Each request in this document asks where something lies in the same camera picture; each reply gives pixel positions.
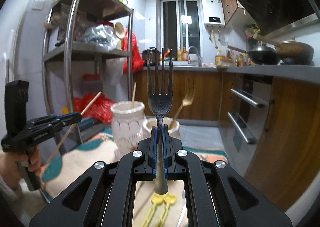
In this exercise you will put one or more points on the gold fork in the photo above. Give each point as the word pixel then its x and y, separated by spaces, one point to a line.
pixel 186 102

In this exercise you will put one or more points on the metal faucet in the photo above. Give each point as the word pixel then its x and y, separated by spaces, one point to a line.
pixel 193 53

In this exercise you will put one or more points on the white water heater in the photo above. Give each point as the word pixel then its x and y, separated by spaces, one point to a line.
pixel 212 11

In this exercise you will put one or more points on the metal shelf rack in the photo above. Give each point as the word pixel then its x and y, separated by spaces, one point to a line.
pixel 71 49

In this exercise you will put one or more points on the black fork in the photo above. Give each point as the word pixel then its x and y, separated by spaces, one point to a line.
pixel 158 107

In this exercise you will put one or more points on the black range hood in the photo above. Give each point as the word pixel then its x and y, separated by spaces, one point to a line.
pixel 270 0

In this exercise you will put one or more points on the hanging red plastic bag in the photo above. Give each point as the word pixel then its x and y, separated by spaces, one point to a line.
pixel 133 52

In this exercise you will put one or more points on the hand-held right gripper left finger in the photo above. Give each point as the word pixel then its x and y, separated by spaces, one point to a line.
pixel 155 149

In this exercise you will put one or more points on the printed blanket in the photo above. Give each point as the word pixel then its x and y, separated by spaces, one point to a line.
pixel 87 157

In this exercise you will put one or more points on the steel built-in oven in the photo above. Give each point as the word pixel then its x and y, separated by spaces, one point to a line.
pixel 247 112

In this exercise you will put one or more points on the yellow oil bottle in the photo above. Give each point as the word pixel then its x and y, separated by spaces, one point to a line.
pixel 220 59

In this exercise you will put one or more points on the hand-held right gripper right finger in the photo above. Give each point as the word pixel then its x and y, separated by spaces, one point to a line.
pixel 165 149

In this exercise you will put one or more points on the wooden chopstick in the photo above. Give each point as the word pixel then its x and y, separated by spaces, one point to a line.
pixel 91 103
pixel 134 94

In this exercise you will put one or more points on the grey kitchen countertop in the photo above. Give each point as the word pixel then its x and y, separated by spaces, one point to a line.
pixel 250 69

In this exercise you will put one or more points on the small white ceramic jar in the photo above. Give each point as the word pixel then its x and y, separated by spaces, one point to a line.
pixel 173 133

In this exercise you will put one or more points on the white wall switch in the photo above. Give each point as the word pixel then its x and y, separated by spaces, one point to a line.
pixel 38 5

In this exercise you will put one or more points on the amber bottles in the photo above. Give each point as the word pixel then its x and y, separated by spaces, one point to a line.
pixel 182 54

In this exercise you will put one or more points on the window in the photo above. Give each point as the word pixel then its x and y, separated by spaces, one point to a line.
pixel 181 27

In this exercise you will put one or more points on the brown wok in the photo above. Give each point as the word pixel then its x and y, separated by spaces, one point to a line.
pixel 296 52

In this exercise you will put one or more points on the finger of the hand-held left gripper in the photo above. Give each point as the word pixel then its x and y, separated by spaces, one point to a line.
pixel 68 116
pixel 45 134

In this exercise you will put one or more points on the large red plastic bag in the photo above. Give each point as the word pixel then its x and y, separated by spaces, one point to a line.
pixel 97 108

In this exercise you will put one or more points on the black wok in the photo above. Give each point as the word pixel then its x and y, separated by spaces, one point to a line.
pixel 263 57

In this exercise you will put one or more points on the wooden base cabinets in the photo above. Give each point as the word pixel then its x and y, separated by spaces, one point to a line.
pixel 200 92

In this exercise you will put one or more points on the person's left hand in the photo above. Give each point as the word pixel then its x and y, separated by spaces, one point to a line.
pixel 10 167

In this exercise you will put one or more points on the large white ceramic jar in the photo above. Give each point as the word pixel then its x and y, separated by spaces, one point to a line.
pixel 126 127

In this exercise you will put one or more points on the white plastic bag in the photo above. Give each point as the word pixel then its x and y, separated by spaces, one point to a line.
pixel 113 69

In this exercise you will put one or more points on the clear plastic bags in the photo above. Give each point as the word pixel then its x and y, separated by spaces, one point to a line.
pixel 100 36

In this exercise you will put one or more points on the wooden ladle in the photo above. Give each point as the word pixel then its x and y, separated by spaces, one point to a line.
pixel 119 29

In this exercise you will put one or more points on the row of condiment bottles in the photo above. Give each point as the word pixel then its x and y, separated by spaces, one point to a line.
pixel 237 59

